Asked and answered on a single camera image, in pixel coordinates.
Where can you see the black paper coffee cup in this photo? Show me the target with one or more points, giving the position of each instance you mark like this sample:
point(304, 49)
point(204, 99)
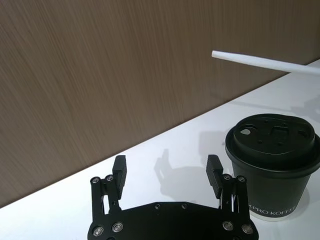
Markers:
point(272, 195)

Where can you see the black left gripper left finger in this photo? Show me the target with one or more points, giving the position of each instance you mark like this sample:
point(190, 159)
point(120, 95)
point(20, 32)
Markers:
point(96, 200)

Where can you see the black plastic cup lid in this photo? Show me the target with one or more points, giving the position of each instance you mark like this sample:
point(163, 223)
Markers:
point(272, 140)

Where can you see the white paper straw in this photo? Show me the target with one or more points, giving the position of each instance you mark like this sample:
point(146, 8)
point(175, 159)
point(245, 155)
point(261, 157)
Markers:
point(262, 60)

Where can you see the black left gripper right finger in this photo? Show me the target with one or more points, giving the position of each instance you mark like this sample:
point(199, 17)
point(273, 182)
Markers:
point(237, 200)

